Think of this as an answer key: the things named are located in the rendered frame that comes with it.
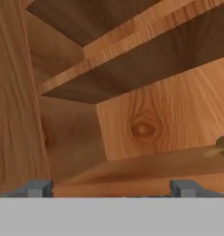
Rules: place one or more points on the wooden cabinet shelf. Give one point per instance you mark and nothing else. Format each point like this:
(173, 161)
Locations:
(85, 21)
(141, 70)

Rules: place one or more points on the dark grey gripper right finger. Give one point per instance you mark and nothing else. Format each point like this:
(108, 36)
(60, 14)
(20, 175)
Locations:
(184, 188)

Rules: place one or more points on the wooden cabinet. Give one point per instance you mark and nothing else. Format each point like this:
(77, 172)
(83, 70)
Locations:
(165, 123)

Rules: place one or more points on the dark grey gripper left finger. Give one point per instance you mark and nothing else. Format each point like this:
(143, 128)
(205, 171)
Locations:
(39, 188)

